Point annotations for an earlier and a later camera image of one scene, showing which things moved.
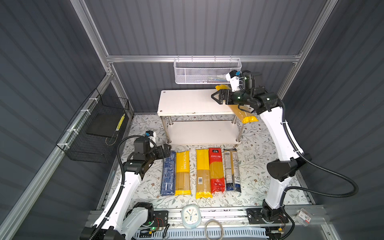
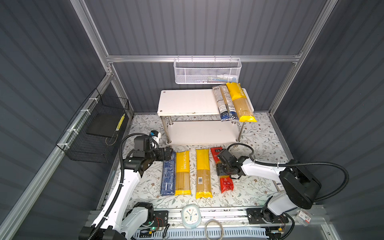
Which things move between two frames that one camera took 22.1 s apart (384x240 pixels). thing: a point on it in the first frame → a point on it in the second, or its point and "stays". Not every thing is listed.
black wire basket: [91, 137] stays
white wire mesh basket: [205, 71] stays
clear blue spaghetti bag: [232, 180] → [227, 108]
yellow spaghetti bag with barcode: [202, 176] stays
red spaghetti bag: [217, 184] → [226, 184]
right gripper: [223, 94] → [218, 167]
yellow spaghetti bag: [246, 116] stays
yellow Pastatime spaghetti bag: [183, 183] stays
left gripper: [165, 150] stays
